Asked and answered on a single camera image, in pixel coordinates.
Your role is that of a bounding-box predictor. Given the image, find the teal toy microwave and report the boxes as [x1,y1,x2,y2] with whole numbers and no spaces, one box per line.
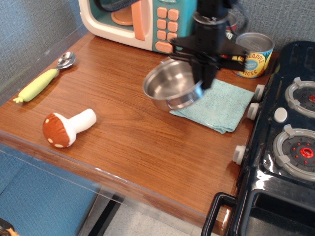
[79,0,197,54]

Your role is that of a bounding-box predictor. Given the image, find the white stove knob rear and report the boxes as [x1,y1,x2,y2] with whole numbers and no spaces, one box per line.
[253,85,265,102]

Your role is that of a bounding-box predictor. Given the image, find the stainless steel pot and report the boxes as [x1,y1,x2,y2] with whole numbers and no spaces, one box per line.
[143,57,204,112]

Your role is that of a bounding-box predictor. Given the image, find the plush brown mushroom toy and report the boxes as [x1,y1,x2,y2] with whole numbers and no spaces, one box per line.
[42,109,97,148]

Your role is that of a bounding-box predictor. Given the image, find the green handled metal spoon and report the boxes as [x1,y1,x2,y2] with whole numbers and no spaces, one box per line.
[13,52,76,103]

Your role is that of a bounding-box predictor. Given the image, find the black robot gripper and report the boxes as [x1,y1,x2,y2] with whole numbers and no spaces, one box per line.
[170,14,249,90]

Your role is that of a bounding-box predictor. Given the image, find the white stove knob front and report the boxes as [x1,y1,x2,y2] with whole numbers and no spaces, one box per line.
[232,146,246,165]

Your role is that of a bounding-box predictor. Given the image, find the tomato sauce can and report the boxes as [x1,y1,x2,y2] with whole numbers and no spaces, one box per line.
[220,11,239,59]

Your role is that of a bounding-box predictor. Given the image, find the pineapple slices can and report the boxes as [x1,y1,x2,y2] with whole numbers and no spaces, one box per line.
[232,32,275,78]

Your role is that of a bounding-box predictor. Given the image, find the teal folded cloth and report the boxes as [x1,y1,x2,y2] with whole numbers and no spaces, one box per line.
[170,79,254,134]

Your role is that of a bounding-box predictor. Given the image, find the black toy stove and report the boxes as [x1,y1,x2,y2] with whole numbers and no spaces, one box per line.
[202,41,315,236]

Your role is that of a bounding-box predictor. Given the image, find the white stove knob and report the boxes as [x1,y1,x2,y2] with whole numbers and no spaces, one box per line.
[253,85,265,102]
[232,146,246,165]
[247,103,259,120]

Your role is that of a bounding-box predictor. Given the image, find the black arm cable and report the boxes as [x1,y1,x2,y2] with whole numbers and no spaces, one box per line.
[93,0,142,12]

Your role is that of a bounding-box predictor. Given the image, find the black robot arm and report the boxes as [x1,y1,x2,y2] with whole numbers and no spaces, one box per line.
[170,0,249,89]

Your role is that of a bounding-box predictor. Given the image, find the orange object bottom left corner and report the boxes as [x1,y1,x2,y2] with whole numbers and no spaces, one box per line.
[0,218,19,236]

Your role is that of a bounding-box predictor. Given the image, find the white stove knob middle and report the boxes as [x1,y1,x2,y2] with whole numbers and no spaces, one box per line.
[247,103,259,120]

